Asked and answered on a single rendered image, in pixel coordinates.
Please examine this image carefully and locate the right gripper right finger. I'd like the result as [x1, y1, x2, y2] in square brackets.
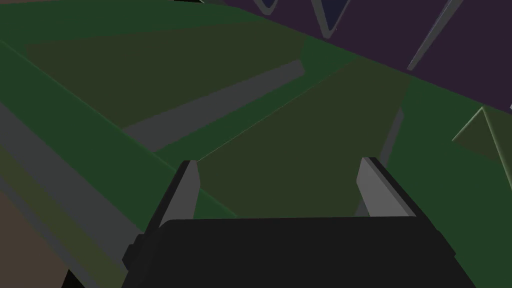
[355, 156, 418, 219]

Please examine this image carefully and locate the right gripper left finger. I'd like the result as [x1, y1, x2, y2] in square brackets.
[143, 159, 202, 236]

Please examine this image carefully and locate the green cupboard door olive panel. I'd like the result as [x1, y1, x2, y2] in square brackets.
[451, 104, 512, 193]
[0, 0, 358, 163]
[155, 55, 512, 288]

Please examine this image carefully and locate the green cupboard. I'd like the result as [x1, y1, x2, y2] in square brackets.
[0, 0, 512, 288]

